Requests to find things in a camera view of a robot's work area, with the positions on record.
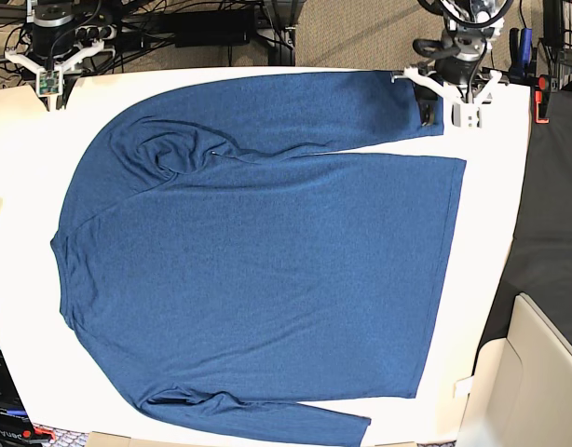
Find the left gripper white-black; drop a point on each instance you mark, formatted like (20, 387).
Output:
(451, 71)

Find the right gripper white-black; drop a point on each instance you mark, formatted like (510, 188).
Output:
(54, 52)

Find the blue long-sleeve shirt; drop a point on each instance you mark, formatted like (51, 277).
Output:
(231, 253)

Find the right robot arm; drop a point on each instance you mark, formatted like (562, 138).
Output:
(145, 26)

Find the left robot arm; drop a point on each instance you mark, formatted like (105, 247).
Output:
(471, 15)

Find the red clamp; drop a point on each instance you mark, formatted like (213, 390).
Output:
(543, 90)

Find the black power supply box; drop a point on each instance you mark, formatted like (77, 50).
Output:
(214, 28)

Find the beige plastic bin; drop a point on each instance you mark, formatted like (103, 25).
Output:
(521, 392)

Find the black box with label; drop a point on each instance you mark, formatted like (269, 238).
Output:
(12, 427)

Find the cardboard box edge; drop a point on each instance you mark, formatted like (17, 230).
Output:
(98, 439)

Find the blue handled tool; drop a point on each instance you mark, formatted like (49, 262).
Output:
(520, 46)

